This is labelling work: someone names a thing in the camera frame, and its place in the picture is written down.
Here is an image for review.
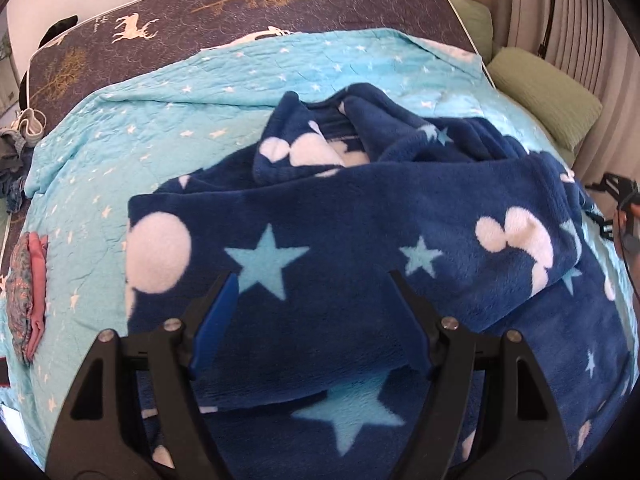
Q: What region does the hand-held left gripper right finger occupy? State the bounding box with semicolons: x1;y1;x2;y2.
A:
390;270;575;480

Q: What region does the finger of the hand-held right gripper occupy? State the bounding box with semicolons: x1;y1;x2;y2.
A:
585;172;633;202
587;209;620;242

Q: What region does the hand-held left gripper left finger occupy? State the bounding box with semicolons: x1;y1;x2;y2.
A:
47;270;240;480

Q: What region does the navy fleece star print garment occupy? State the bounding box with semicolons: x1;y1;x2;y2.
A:
125;82;633;480

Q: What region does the grey clothes pile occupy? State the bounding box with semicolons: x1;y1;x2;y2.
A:
0;127;27;212

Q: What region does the large green pillow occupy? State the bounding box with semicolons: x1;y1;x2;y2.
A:
486;47;604;152

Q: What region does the beige pleated curtain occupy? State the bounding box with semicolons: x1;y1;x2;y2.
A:
474;0;640;173

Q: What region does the folded pink cloth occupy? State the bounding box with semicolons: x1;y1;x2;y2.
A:
26;232;52;357

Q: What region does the folded paisley cloth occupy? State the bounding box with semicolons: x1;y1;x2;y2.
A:
4;232;41;367

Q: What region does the small green pillow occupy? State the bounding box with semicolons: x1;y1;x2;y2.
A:
446;0;494;57

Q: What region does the light blue star quilt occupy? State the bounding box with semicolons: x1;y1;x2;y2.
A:
0;27;637;467

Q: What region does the dark deer print mattress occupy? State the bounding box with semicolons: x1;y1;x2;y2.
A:
22;0;482;127

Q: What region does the white strappy garment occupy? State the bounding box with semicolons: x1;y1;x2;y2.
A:
12;107;47;149

